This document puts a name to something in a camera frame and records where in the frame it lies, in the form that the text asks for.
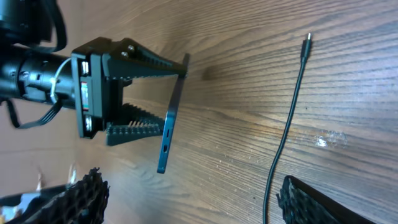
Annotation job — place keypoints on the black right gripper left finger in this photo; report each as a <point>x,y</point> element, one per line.
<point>82,202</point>

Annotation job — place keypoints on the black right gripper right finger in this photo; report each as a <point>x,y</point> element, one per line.
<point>302,204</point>

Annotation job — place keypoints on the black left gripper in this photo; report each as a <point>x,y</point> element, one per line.
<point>98,99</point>

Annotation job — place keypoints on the blue Galaxy smartphone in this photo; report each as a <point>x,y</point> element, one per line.
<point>169,125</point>

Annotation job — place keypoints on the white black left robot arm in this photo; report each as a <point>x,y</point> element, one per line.
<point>36,82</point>

